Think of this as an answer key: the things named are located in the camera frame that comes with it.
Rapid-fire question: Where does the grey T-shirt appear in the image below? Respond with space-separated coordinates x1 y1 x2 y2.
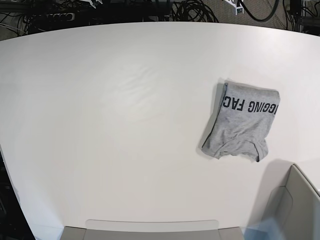
201 81 281 162

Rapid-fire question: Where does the black power strip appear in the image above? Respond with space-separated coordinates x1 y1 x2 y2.
31 12 76 22

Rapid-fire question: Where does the black coiled cable bundle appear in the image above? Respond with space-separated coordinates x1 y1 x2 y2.
172 0 220 23

